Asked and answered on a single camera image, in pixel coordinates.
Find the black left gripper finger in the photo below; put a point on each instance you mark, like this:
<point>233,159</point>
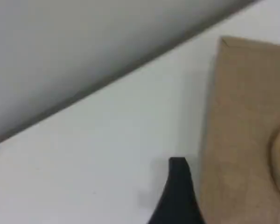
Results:
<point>177,198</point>

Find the brown burlap tote bag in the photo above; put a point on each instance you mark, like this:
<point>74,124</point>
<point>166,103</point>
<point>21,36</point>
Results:
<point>242,116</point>

